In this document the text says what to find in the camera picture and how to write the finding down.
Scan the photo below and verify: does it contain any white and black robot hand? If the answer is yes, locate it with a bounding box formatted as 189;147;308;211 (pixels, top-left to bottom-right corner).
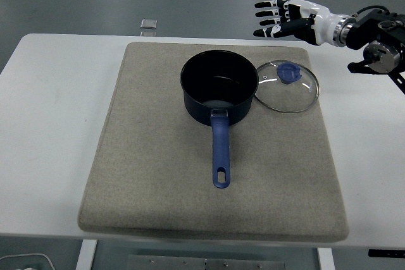
252;0;349;46

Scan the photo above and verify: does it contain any glass lid with blue knob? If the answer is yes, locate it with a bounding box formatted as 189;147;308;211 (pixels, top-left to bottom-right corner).
254;59;320;114

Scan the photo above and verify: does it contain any beige fabric mat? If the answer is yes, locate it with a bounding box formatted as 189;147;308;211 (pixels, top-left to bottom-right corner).
77;41;351;242

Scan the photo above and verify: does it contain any white table leg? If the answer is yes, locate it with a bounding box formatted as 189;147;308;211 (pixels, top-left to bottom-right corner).
317;247;335;270
75;238;98;270

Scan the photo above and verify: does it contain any black flat bar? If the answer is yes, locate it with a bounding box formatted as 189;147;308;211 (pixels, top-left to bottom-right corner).
368;249;405;258

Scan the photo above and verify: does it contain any grey metal plate with screws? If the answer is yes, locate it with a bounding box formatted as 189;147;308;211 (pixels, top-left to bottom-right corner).
127;254;287;270

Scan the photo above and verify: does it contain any white rounded container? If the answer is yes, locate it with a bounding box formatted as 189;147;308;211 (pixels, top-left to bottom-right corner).
0;252;54;270

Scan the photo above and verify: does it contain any dark pot with blue handle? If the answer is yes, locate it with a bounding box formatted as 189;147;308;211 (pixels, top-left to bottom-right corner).
180;49;259;190

